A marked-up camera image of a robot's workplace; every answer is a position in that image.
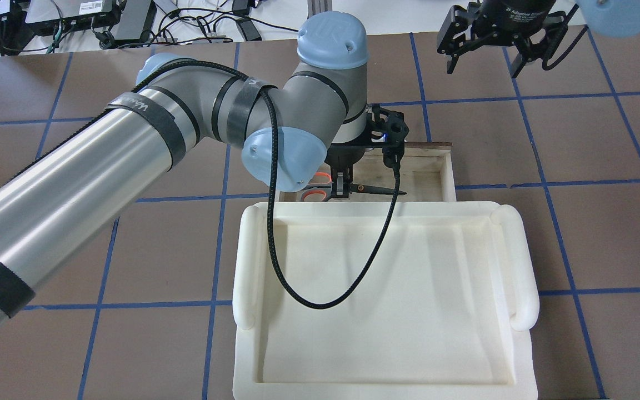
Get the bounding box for brown wooden drawer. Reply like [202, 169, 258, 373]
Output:
[275, 142, 457, 202]

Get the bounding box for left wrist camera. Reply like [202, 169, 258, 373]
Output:
[366, 103, 409, 170]

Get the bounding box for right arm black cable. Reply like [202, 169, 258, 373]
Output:
[541, 4, 589, 71]

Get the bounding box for aluminium frame post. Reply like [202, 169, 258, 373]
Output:
[307, 0, 333, 18]

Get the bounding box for white plastic tray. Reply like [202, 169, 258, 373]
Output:
[233, 202, 540, 399]

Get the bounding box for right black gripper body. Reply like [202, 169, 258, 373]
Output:
[437, 1, 569, 59]

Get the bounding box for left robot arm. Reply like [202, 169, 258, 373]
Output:
[0, 11, 369, 325]

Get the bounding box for grey orange scissors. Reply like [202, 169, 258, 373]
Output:
[299, 172, 394, 202]

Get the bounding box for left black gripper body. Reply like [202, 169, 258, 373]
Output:
[324, 143, 366, 177]

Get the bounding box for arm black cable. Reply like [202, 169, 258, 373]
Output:
[131, 59, 402, 310]
[541, 4, 589, 71]

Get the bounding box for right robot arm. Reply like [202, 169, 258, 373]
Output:
[437, 1, 640, 79]

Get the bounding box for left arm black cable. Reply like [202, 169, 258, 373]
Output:
[131, 59, 402, 310]

